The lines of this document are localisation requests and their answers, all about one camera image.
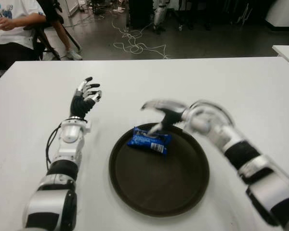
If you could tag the black chair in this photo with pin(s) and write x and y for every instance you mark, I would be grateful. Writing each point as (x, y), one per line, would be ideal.
(37, 41)

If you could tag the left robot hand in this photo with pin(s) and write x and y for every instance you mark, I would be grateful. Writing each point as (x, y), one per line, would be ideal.
(80, 106)

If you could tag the seated person white t-shirt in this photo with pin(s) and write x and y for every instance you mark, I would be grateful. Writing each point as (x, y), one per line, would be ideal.
(12, 29)

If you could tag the white cabinet panel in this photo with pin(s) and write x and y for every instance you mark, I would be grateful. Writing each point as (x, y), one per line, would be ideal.
(73, 7)

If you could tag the black cabinet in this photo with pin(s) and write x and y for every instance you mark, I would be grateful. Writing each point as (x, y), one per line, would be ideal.
(140, 14)

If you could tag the blue Oreo packet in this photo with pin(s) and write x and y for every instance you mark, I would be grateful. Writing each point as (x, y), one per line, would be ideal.
(142, 140)

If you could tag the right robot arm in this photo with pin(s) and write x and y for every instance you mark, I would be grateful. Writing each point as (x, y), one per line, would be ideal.
(243, 154)

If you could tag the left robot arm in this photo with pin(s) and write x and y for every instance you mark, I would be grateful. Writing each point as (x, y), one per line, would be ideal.
(69, 144)

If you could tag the standing person black shorts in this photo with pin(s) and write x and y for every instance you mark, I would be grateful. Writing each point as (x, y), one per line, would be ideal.
(63, 36)

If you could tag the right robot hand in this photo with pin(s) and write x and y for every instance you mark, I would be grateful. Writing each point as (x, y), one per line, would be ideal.
(173, 113)

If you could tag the white rounded pillar base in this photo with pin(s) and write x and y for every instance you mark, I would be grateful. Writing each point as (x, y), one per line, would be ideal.
(284, 12)

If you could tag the round dark brown tray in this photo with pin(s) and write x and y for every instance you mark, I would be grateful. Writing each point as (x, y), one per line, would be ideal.
(159, 183)

